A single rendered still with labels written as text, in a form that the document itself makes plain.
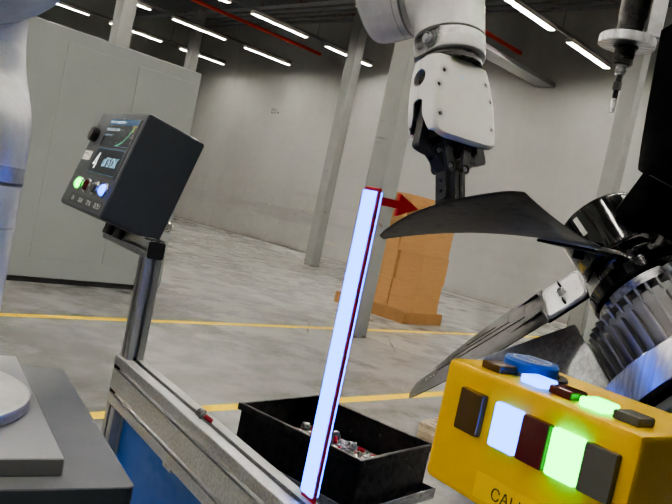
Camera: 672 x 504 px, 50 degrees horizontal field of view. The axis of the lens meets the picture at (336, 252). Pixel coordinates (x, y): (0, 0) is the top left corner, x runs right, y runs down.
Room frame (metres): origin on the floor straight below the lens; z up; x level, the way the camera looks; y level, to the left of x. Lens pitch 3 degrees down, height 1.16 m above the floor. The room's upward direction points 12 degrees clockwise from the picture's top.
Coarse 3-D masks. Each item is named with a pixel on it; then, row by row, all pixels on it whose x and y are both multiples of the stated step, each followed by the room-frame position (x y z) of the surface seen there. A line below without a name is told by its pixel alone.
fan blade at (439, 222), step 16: (496, 192) 0.74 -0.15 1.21; (512, 192) 0.73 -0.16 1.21; (432, 208) 0.80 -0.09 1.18; (448, 208) 0.80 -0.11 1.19; (464, 208) 0.80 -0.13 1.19; (480, 208) 0.79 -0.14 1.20; (496, 208) 0.78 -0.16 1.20; (512, 208) 0.77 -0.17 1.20; (528, 208) 0.76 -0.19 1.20; (400, 224) 0.86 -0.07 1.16; (416, 224) 0.87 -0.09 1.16; (432, 224) 0.87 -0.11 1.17; (448, 224) 0.87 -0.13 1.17; (464, 224) 0.87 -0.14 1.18; (480, 224) 0.87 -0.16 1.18; (496, 224) 0.86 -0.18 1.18; (512, 224) 0.85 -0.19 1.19; (528, 224) 0.83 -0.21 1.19; (544, 224) 0.81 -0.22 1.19; (560, 224) 0.80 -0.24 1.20; (576, 240) 0.87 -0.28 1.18
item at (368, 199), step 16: (368, 192) 0.74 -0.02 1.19; (368, 208) 0.74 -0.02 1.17; (368, 224) 0.73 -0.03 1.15; (352, 256) 0.75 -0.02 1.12; (352, 272) 0.74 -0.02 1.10; (352, 288) 0.74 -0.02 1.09; (352, 304) 0.73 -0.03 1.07; (336, 320) 0.75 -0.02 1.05; (336, 336) 0.74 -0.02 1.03; (336, 352) 0.74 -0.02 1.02; (336, 368) 0.73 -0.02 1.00; (336, 384) 0.73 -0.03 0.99; (320, 400) 0.75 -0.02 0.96; (320, 416) 0.74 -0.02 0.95; (320, 432) 0.74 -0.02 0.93; (320, 448) 0.73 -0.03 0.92; (304, 480) 0.75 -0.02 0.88
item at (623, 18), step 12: (624, 0) 0.94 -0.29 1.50; (636, 0) 0.93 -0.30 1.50; (648, 0) 0.93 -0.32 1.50; (624, 12) 0.93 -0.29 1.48; (636, 12) 0.93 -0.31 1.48; (648, 12) 0.94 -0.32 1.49; (624, 24) 0.93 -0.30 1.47; (636, 24) 0.93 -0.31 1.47; (624, 48) 0.93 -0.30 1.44; (636, 48) 0.94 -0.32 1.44; (612, 60) 0.95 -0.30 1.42; (624, 60) 0.93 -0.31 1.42
